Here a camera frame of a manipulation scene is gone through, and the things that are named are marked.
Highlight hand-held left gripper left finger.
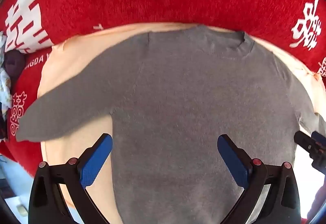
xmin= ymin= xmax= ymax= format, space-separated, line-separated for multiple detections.
xmin=29 ymin=133 xmax=120 ymax=224

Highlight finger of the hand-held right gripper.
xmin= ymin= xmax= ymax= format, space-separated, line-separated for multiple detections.
xmin=311 ymin=131 xmax=326 ymax=149
xmin=294 ymin=131 xmax=326 ymax=171

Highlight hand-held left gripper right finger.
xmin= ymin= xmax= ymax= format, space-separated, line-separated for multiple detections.
xmin=217 ymin=134 xmax=302 ymax=224

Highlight grey knit sweater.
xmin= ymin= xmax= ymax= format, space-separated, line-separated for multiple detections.
xmin=16 ymin=24 xmax=326 ymax=224

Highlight dark purple clothing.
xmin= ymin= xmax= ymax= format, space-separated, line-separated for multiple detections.
xmin=302 ymin=183 xmax=326 ymax=224

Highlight peach cloth mat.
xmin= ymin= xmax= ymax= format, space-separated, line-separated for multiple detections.
xmin=37 ymin=22 xmax=326 ymax=224

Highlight white patterned cloth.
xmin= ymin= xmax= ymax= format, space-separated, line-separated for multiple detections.
xmin=0 ymin=31 xmax=13 ymax=113

